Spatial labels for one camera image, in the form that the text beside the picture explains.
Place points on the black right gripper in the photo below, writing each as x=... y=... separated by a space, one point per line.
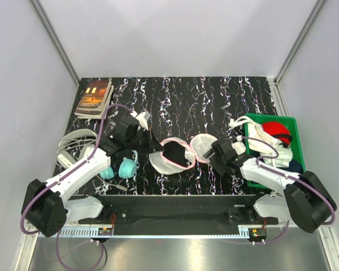
x=216 y=166

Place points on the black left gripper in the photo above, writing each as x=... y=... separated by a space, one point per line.
x=153 y=145

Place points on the black bra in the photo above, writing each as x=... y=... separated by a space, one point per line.
x=175 y=152

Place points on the white pink mesh laundry bag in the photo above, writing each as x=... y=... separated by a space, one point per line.
x=194 y=151

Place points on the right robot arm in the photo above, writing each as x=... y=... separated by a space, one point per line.
x=302 y=198

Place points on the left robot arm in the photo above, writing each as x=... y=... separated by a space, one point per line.
x=48 y=205

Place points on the teal cat-ear headphones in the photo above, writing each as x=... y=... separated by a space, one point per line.
x=126 y=169

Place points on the green plastic bin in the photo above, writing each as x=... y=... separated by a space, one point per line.
x=291 y=125

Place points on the red garment in bin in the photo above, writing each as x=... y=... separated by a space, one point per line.
x=278 y=131

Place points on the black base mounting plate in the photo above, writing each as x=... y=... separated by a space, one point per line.
x=179 y=215

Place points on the paperback book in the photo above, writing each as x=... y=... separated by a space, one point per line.
x=95 y=99

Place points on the white headphones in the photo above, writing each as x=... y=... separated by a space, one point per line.
x=74 y=146

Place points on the blue garment in bin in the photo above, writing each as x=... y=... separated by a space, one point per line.
x=295 y=166

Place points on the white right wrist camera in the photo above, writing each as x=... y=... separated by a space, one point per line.
x=238 y=145

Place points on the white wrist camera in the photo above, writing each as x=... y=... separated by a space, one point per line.
x=238 y=145
x=142 y=117

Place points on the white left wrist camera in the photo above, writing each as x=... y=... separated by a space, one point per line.
x=142 y=117

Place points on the grey usb cable plug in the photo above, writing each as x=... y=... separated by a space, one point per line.
x=120 y=187

